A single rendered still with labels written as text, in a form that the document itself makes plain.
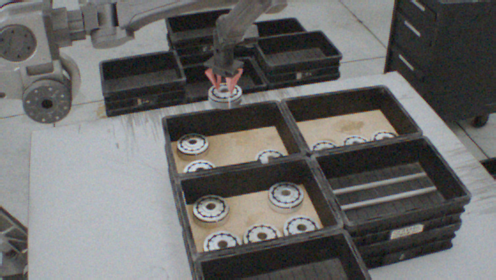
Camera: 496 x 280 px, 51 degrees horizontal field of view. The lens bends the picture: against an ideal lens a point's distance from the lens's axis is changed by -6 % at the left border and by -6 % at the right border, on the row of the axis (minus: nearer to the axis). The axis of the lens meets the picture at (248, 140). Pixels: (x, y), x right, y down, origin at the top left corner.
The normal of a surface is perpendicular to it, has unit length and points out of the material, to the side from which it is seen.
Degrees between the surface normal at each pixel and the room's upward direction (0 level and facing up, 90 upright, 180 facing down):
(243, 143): 0
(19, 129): 0
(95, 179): 0
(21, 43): 90
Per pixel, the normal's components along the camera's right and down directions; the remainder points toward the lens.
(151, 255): 0.00, -0.78
